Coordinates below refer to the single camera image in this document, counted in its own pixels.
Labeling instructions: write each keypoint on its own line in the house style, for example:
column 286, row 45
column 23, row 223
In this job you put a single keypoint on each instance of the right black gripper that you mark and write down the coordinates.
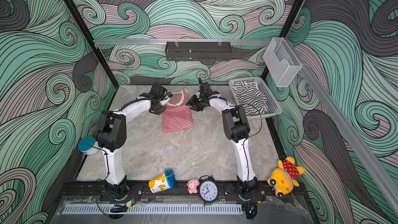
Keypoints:
column 192, row 103

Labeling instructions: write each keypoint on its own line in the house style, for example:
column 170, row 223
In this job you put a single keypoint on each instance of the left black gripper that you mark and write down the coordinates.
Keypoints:
column 161, row 110

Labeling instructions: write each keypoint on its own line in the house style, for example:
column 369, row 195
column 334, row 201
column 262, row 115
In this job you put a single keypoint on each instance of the red white striped tank top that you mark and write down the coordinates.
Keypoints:
column 177, row 115

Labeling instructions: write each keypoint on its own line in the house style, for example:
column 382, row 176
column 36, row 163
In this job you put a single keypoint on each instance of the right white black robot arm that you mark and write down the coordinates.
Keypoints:
column 236, row 128

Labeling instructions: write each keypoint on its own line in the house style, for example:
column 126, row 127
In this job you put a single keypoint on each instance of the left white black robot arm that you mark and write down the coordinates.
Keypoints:
column 111, row 134

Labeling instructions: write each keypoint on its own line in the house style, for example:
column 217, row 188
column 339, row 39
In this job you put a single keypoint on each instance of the black white zebra tank top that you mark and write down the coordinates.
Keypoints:
column 251, row 98

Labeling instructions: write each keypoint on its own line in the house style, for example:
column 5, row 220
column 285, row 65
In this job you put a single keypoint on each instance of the grey plastic laundry basket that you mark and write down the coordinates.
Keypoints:
column 274, row 107

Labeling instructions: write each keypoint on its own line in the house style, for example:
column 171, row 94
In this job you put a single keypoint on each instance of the pink plush toy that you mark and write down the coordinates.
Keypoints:
column 192, row 186

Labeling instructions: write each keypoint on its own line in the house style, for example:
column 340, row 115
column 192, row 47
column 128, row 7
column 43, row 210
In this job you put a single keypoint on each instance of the yellow blue snack cup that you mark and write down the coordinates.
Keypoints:
column 162, row 182

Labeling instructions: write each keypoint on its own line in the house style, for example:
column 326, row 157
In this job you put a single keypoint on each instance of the teal lidded white cup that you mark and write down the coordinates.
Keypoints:
column 88, row 146

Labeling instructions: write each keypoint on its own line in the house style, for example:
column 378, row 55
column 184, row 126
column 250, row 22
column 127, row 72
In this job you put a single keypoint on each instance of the black alarm clock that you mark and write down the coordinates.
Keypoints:
column 208, row 190

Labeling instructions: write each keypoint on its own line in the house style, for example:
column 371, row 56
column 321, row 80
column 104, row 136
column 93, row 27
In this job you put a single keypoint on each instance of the yellow plush toy red shirt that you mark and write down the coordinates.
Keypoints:
column 282, row 179

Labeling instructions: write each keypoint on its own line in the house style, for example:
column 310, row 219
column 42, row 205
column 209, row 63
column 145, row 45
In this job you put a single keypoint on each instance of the black metal wall shelf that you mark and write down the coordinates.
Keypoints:
column 198, row 51

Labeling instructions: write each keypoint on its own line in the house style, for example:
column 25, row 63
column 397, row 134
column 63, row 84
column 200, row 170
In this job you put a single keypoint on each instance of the aluminium back wall rail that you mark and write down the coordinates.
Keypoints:
column 143, row 41

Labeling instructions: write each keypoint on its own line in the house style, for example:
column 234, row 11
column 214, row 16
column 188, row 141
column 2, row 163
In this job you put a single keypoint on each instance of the aluminium wall rail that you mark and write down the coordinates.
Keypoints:
column 353, row 179
column 143, row 41

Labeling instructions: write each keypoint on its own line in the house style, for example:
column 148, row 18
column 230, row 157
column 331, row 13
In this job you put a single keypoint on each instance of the clear plastic wall bin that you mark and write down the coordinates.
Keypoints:
column 282, row 61

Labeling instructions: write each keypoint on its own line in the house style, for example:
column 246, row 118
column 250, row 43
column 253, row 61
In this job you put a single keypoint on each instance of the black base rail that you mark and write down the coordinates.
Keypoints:
column 139, row 190

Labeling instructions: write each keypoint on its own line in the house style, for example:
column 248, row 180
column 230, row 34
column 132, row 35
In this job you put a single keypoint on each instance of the white slotted cable duct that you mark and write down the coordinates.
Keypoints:
column 146, row 209

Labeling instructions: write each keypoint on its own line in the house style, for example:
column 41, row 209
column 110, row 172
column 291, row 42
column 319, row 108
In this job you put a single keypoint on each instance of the aluminium right wall rail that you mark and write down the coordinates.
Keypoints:
column 353, row 179

